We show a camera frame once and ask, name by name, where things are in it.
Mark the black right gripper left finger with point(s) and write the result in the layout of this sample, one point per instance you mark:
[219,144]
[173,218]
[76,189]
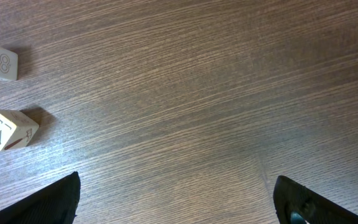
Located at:
[55,204]

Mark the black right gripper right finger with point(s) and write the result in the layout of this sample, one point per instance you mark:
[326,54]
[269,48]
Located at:
[294,203]

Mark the yellow top block carrot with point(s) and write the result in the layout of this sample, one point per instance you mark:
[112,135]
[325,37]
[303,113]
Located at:
[16,129]

